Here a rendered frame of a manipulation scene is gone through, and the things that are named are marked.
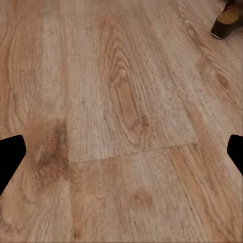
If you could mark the sandal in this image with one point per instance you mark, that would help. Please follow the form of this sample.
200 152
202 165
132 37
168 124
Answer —
232 16

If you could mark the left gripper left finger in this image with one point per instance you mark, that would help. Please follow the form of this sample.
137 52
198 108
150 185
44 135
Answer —
12 152

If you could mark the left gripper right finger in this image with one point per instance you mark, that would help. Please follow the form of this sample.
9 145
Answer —
235 151

